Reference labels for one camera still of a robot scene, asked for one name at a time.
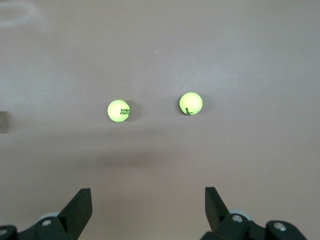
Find brown table mat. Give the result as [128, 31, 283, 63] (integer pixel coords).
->
[0, 0, 320, 240]

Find yellow tennis ball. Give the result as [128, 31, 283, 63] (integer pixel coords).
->
[106, 99, 132, 123]
[178, 92, 204, 116]

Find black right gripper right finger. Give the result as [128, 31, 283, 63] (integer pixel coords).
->
[201, 186, 308, 240]

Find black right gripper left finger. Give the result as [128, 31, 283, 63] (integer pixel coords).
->
[0, 188, 93, 240]

